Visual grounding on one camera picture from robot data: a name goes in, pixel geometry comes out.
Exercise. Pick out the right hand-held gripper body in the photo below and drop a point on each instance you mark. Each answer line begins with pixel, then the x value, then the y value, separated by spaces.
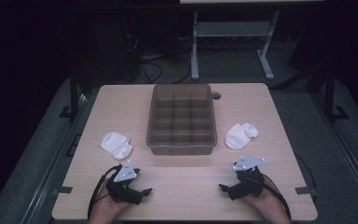
pixel 248 163

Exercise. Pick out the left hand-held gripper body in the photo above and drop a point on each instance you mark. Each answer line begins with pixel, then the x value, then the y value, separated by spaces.
pixel 125 172

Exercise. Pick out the white sock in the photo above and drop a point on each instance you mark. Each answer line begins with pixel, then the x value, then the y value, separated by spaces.
pixel 237 137
pixel 115 143

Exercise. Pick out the brown divided storage box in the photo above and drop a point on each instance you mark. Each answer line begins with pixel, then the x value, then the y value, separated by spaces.
pixel 183 112

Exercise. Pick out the person's left hand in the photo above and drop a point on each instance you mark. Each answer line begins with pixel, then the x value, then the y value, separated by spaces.
pixel 108 203

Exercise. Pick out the person's right hand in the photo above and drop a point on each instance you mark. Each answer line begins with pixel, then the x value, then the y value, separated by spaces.
pixel 268 200

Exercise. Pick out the grey table edge clip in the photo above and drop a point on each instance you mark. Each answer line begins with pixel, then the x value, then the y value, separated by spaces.
pixel 306 190
pixel 62 189

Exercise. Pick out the black upright stand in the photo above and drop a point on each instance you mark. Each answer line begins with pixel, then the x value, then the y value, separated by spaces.
pixel 330 93
pixel 74 93

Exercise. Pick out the grey metal stand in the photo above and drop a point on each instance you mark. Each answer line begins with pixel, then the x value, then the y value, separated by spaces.
pixel 230 29

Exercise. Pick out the aluminium floor rail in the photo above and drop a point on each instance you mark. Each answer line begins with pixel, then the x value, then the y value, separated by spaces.
pixel 348 155
pixel 52 161

